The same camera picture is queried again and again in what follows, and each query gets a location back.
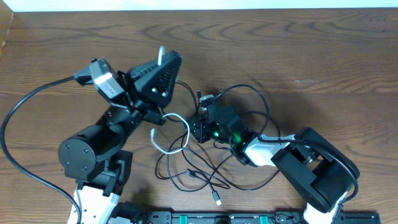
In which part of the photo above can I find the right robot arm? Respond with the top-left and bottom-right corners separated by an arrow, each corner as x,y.
188,106 -> 360,223

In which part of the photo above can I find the camera black cable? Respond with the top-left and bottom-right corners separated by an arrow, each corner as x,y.
0,70 -> 94,224
211,84 -> 360,206

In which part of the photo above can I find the right camera black cable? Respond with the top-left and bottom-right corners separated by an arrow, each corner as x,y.
211,84 -> 360,206

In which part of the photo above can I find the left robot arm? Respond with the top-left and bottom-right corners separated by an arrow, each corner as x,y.
58,51 -> 182,223

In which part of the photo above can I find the black usb cable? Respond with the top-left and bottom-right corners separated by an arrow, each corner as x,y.
154,80 -> 280,207

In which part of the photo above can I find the left camera black cable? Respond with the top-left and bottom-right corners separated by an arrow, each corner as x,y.
0,70 -> 94,224

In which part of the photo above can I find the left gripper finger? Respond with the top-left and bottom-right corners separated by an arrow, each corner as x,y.
136,51 -> 182,108
127,60 -> 160,81

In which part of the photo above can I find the white usb cable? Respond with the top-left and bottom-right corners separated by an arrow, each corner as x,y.
150,45 -> 191,156

